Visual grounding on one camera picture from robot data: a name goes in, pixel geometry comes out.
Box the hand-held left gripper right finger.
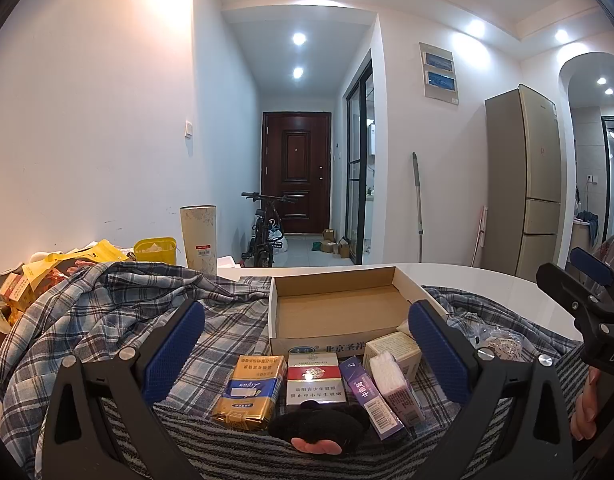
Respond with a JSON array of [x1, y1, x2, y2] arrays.
[[407, 299, 576, 480]]

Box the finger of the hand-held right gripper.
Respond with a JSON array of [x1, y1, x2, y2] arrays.
[[535, 262, 614, 322], [569, 246, 614, 287]]

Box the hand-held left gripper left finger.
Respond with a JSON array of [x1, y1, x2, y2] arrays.
[[37, 299, 208, 480]]

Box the beige small box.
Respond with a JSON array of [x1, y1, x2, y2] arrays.
[[362, 332, 423, 382]]

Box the clear plastic bag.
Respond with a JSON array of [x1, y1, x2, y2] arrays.
[[446, 310, 530, 362]]

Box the gold cigarette pack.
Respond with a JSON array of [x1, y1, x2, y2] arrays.
[[210, 354, 288, 432]]

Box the cardboard box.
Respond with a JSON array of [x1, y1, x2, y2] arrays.
[[268, 265, 451, 359]]

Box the red and white cigarette pack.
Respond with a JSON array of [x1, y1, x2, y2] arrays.
[[285, 351, 348, 409]]

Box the person's right hand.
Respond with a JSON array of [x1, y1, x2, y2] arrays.
[[569, 364, 602, 442]]

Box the dark blue cloth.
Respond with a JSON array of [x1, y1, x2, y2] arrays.
[[575, 211, 600, 248]]

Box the white and pink tissue pack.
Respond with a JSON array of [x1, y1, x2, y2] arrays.
[[369, 351, 426, 427]]

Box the purple slim box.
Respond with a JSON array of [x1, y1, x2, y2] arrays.
[[338, 356, 407, 441]]

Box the blue plaid shirt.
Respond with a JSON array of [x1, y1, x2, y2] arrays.
[[0, 259, 538, 441]]

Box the red and white broom stick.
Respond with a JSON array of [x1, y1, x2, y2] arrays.
[[470, 204, 488, 268]]

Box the yellow plastic container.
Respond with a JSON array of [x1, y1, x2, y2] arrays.
[[133, 237, 178, 266]]

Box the white foam box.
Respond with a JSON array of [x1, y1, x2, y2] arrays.
[[216, 255, 244, 277]]

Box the beige refrigerator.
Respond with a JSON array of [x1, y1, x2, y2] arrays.
[[484, 83, 563, 281]]

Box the black plush toy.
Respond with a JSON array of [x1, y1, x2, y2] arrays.
[[267, 402, 372, 456]]

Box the black bicycle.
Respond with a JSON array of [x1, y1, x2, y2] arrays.
[[239, 191, 298, 268]]

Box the cardboard boxes on floor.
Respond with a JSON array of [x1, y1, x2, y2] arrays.
[[312, 228, 354, 259]]

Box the white plastic bag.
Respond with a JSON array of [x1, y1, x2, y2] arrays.
[[268, 223, 289, 254]]

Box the black framed glass door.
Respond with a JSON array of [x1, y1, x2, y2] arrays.
[[345, 49, 376, 265]]

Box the brown entrance door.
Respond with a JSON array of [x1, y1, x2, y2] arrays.
[[261, 111, 333, 235]]

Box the grey mop handle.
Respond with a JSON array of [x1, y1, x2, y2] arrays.
[[411, 151, 426, 264]]

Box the wall electrical panel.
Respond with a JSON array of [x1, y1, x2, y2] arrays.
[[419, 41, 461, 106]]

